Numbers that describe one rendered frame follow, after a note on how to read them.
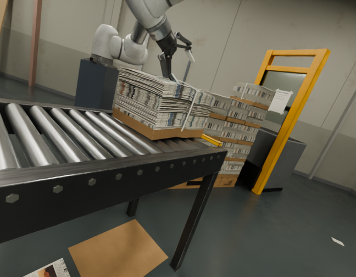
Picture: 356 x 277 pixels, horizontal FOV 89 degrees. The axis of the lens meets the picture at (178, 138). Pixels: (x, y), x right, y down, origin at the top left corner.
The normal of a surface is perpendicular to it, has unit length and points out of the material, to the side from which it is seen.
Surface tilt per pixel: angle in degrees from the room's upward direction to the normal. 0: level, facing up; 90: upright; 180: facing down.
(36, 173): 0
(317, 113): 90
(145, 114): 93
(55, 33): 90
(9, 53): 90
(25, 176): 0
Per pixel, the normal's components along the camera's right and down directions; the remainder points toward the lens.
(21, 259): 0.29, -0.92
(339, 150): -0.14, 0.24
